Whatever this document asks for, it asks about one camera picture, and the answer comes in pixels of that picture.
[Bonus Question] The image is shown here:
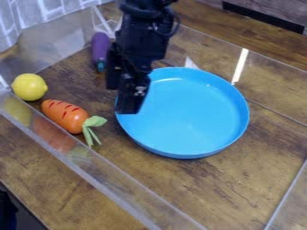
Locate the blue round plate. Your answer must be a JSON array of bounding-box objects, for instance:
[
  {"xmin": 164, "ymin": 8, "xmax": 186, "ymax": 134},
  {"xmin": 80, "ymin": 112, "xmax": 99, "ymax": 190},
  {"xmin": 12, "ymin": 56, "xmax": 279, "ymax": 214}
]
[{"xmin": 116, "ymin": 67, "xmax": 250, "ymax": 159}]

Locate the black bar in background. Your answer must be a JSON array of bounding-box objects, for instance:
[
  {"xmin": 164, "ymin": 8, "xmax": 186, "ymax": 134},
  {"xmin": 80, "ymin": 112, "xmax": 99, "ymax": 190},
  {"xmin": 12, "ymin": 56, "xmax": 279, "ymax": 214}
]
[{"xmin": 222, "ymin": 1, "xmax": 307, "ymax": 34}]

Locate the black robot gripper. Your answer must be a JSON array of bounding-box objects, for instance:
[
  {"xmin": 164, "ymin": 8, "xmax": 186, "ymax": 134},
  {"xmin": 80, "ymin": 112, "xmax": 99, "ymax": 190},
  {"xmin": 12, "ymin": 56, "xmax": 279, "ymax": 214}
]
[{"xmin": 106, "ymin": 5, "xmax": 176, "ymax": 114}]

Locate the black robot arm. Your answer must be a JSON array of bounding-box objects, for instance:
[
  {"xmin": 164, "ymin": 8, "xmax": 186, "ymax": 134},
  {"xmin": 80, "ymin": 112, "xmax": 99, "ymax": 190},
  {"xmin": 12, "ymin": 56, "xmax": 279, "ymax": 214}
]
[{"xmin": 106, "ymin": 0, "xmax": 180, "ymax": 114}]

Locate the clear acrylic enclosure wall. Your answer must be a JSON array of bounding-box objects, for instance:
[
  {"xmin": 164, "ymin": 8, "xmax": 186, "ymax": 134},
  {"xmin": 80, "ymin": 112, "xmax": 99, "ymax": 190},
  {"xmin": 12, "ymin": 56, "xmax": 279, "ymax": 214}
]
[{"xmin": 0, "ymin": 0, "xmax": 307, "ymax": 230}]

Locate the yellow toy lemon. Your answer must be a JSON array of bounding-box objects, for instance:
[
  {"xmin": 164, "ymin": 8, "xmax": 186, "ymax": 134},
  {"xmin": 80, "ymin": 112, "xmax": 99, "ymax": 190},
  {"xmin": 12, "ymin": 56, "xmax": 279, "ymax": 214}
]
[{"xmin": 11, "ymin": 74, "xmax": 48, "ymax": 102}]

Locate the white patterned curtain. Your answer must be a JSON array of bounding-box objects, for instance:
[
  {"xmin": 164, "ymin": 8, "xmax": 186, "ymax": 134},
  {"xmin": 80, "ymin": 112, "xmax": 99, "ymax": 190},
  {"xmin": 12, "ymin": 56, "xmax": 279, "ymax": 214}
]
[{"xmin": 0, "ymin": 0, "xmax": 112, "ymax": 52}]

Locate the purple toy eggplant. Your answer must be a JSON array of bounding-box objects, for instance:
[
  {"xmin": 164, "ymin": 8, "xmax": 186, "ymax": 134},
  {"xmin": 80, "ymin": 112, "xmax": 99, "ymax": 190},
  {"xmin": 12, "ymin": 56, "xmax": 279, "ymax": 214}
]
[{"xmin": 91, "ymin": 32, "xmax": 111, "ymax": 72}]

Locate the orange toy carrot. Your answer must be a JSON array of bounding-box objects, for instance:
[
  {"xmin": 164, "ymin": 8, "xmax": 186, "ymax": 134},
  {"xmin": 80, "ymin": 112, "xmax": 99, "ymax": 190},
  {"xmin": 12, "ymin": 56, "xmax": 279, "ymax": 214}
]
[{"xmin": 42, "ymin": 100, "xmax": 107, "ymax": 146}]

